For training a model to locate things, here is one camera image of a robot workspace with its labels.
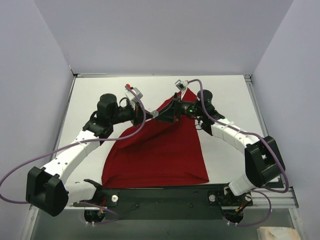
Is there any red cloth garment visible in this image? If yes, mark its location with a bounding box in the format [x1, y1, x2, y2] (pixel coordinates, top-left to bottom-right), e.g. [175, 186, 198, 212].
[101, 87, 210, 188]

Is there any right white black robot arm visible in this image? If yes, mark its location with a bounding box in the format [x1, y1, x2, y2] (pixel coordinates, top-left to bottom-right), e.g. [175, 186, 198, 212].
[156, 90, 285, 197]

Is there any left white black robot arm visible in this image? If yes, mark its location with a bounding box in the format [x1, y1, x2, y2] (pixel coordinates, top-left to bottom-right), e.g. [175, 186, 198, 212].
[25, 88, 152, 217]

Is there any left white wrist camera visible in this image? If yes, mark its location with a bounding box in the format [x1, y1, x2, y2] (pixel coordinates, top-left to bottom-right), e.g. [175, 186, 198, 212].
[125, 84, 143, 109]

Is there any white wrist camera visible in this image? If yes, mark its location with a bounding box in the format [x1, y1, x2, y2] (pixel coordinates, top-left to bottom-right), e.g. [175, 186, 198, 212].
[174, 79, 189, 99]
[125, 84, 143, 109]

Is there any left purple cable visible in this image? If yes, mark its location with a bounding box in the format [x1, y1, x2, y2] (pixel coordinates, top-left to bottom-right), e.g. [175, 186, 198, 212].
[0, 87, 147, 223]

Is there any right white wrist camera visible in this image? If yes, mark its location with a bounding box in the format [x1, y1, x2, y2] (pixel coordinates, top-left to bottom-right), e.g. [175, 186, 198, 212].
[174, 79, 189, 99]

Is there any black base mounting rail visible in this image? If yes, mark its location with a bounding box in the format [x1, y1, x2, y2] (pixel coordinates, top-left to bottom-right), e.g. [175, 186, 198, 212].
[75, 184, 253, 224]

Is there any aluminium frame rail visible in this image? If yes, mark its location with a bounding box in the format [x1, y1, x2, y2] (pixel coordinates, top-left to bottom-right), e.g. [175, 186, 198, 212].
[251, 187, 299, 209]

